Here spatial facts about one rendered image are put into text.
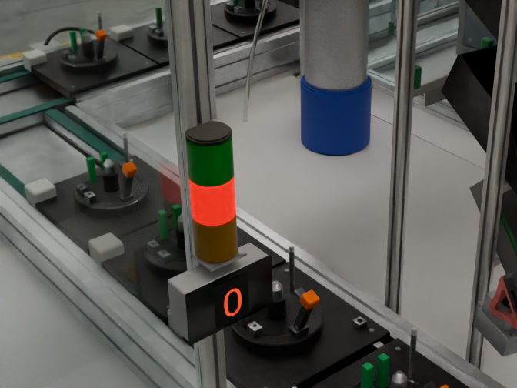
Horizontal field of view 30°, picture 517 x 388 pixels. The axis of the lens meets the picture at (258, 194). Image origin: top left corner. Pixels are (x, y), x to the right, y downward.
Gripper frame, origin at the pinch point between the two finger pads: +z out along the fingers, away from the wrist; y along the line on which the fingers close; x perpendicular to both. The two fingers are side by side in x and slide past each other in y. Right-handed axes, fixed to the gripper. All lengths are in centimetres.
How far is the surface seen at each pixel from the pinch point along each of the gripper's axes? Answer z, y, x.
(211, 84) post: 96, -10, -70
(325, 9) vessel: 59, -23, -69
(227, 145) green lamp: -10.3, 35.5, -23.6
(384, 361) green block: 13.1, 12.3, 2.3
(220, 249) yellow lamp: -1.4, 36.0, -14.3
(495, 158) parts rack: -2.7, -3.2, -18.2
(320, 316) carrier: 29.1, 11.7, -6.7
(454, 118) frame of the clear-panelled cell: 77, -59, -47
